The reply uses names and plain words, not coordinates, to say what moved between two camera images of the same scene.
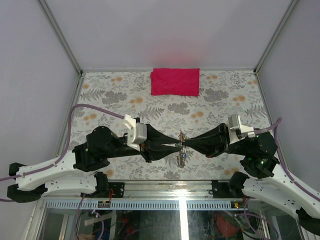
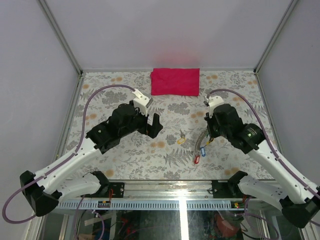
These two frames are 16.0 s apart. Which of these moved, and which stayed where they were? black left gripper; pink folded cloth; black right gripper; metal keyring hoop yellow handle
Moved: black right gripper; black left gripper; metal keyring hoop yellow handle
Stayed: pink folded cloth
